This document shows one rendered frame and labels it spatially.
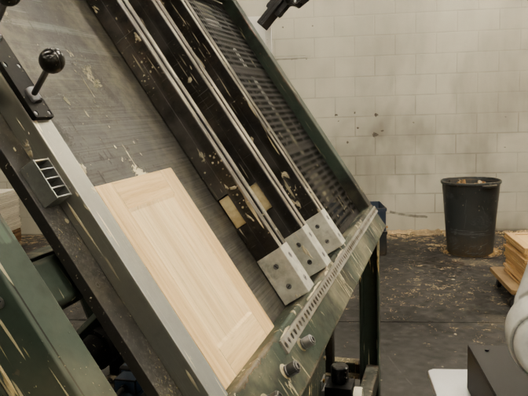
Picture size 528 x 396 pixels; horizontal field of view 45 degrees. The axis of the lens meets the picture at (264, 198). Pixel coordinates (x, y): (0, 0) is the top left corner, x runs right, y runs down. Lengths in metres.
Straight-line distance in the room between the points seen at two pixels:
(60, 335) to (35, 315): 0.04
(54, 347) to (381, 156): 5.94
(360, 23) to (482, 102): 1.44
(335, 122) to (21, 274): 5.86
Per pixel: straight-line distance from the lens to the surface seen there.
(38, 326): 0.80
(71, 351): 0.82
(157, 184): 1.29
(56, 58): 0.99
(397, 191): 6.66
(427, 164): 6.66
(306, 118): 2.79
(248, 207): 1.50
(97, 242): 1.02
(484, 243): 5.74
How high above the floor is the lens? 1.36
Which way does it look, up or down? 8 degrees down
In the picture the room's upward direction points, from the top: 2 degrees counter-clockwise
